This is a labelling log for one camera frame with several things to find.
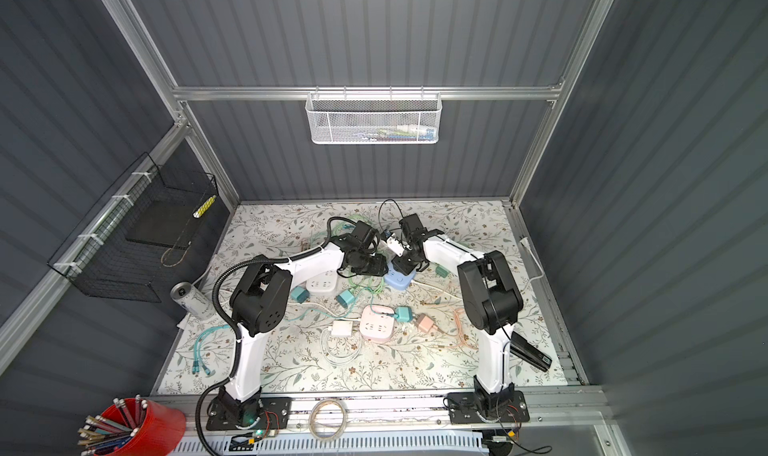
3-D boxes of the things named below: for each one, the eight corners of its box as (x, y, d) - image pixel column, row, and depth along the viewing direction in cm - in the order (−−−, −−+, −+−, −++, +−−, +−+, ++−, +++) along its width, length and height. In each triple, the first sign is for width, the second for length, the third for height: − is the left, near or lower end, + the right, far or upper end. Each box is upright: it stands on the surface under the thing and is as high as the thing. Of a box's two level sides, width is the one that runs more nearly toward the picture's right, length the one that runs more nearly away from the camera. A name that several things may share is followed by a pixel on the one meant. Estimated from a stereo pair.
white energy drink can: (194, 321, 91) (166, 299, 80) (201, 305, 95) (175, 282, 83) (212, 321, 91) (186, 299, 80) (218, 305, 95) (194, 282, 83)
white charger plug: (331, 336, 87) (330, 333, 86) (333, 324, 90) (332, 321, 88) (352, 336, 87) (351, 333, 86) (353, 324, 90) (352, 321, 88)
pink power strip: (359, 340, 87) (358, 336, 84) (361, 310, 93) (360, 305, 90) (394, 340, 87) (394, 336, 84) (394, 310, 93) (394, 305, 90)
